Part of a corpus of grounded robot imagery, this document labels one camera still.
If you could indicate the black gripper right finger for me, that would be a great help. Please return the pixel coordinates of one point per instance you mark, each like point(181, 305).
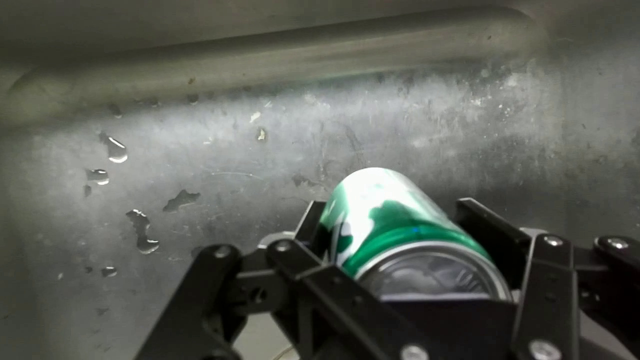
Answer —
point(560, 280)

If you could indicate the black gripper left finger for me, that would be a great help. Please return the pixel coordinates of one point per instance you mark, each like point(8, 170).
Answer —
point(322, 312)

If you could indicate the stainless steel double sink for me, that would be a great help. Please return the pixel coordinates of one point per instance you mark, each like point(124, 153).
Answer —
point(135, 132)

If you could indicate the green soda can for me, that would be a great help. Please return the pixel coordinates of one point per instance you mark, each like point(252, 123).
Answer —
point(400, 244)

